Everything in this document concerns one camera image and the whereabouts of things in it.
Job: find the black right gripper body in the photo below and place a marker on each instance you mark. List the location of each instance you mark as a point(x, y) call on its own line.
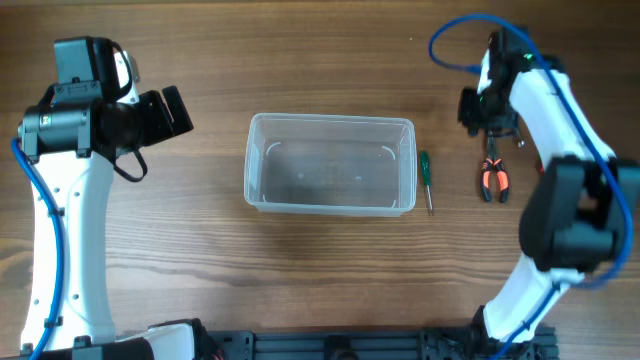
point(485, 112)

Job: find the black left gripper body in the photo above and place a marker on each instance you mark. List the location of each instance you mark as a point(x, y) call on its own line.
point(153, 120)

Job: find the clear plastic container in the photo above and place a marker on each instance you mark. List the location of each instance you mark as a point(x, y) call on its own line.
point(331, 165)

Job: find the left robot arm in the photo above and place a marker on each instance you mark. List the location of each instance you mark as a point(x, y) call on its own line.
point(68, 145)

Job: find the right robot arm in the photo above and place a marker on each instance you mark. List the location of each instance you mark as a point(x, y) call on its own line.
point(577, 228)

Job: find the orange black needle-nose pliers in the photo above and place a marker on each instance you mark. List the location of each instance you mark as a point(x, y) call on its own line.
point(493, 164)

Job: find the green handled screwdriver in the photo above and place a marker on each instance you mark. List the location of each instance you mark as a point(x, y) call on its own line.
point(425, 165)

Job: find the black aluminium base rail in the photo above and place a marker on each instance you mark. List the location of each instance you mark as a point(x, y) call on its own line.
point(425, 344)

